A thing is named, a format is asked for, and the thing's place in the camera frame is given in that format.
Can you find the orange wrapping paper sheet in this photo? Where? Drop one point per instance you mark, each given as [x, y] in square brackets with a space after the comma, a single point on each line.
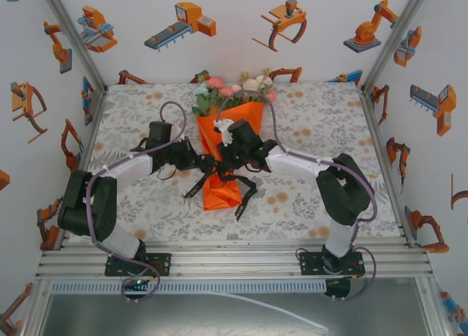
[219, 198]

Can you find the black printed ribbon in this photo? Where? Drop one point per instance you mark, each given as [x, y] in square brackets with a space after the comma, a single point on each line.
[241, 209]

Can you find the light blue fake flower stem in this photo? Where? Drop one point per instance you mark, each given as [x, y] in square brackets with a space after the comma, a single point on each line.
[201, 91]

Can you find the large pink fake rose stem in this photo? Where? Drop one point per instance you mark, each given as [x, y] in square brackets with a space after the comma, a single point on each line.
[272, 95]

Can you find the white fake rose stem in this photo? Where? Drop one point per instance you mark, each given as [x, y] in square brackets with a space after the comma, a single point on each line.
[256, 83]

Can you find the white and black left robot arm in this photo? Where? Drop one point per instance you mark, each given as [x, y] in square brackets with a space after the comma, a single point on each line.
[87, 204]

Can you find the floral patterned tablecloth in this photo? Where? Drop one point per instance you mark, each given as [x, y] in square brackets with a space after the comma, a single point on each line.
[292, 211]

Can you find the small circuit board green light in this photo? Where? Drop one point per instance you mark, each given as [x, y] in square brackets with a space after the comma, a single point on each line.
[138, 282]

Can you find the thin white tube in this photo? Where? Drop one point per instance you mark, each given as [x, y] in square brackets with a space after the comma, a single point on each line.
[285, 313]

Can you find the small black controller box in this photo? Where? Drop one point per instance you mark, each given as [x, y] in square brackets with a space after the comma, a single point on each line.
[338, 287]

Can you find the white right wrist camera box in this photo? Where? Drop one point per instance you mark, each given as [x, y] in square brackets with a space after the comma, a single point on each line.
[225, 131]

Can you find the aluminium left side rail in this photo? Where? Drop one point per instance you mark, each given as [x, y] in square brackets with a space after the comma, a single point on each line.
[89, 131]

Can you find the aluminium rail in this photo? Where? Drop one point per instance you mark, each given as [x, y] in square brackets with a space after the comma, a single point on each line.
[89, 131]
[371, 112]

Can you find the aluminium base frame rails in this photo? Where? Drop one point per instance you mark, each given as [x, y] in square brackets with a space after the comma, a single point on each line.
[237, 263]

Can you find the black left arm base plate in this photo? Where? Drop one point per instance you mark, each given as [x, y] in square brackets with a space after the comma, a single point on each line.
[161, 264]

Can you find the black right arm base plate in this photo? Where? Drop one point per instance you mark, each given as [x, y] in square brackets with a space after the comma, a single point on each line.
[311, 264]

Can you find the aluminium right side rail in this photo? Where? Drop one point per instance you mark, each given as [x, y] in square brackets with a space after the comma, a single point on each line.
[371, 112]

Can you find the aluminium left corner post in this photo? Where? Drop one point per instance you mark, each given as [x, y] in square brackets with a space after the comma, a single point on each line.
[74, 39]

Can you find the aluminium corner post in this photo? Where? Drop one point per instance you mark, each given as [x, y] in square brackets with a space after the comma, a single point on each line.
[74, 39]
[396, 39]

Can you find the aluminium right corner post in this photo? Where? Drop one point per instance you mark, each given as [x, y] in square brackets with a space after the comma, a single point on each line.
[396, 39]

